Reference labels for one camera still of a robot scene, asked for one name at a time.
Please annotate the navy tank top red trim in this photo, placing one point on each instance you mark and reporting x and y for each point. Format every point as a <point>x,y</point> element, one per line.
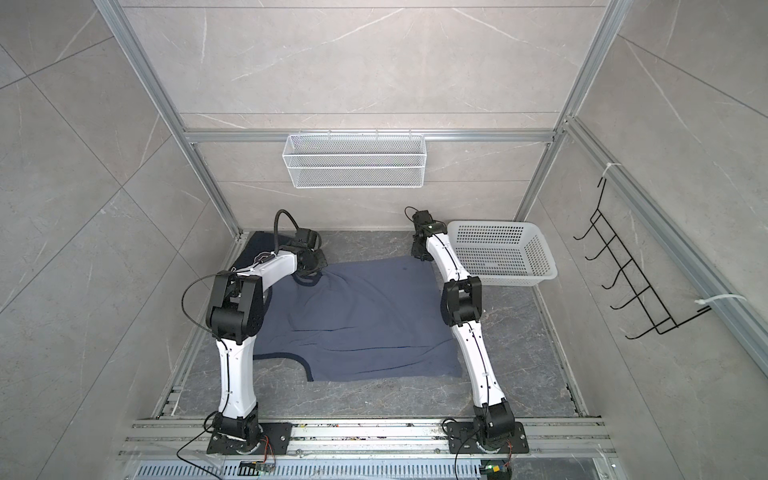
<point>255,249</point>

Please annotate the white plastic laundry basket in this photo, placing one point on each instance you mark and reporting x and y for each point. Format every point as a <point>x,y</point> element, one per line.
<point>503,253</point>

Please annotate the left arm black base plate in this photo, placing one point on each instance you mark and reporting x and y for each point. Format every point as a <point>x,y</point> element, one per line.
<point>270,437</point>

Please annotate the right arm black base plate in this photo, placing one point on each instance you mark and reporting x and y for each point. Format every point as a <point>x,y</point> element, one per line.
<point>463,439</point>

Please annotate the white wire mesh wall basket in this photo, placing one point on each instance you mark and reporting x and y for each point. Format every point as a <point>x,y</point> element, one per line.
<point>348,161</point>

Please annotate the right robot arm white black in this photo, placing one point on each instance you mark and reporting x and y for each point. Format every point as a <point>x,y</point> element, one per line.
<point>461,310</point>

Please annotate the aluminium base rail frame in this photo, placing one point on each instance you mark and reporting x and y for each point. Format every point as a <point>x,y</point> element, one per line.
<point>406,448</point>

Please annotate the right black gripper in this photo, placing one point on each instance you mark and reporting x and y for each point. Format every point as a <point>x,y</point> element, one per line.
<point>416,251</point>

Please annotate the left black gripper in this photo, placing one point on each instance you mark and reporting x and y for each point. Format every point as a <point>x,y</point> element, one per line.
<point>322,261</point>

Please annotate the black wire hook rack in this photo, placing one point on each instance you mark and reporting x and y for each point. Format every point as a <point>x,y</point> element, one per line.
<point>629,272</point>

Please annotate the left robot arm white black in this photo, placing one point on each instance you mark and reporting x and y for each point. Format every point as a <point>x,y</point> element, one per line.
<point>235,314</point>

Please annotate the grey-blue printed tank top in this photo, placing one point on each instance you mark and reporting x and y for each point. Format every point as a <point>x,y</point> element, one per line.
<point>359,321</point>

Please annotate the white zip tie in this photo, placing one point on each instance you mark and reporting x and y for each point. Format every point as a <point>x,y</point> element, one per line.
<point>719,297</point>

